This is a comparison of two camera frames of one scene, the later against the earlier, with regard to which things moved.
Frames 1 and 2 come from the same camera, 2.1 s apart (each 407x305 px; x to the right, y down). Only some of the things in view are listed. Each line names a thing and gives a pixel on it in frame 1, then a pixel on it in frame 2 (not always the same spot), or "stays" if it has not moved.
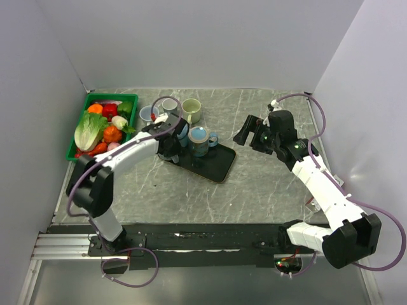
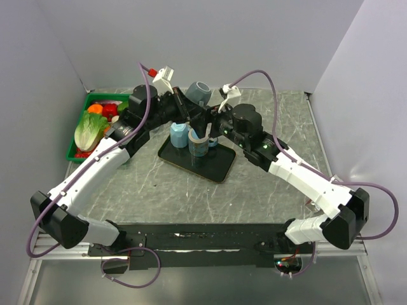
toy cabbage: x=89 y=131 stays
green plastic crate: x=70 y=152 stays
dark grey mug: x=175 y=158 -> x=199 y=92
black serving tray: x=215 y=166 stays
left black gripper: x=176 y=150 -> x=189 y=107
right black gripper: x=258 y=126 -> x=212 y=116
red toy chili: x=78 y=155 stays
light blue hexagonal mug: x=183 y=136 stays
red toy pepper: x=109 y=110 stays
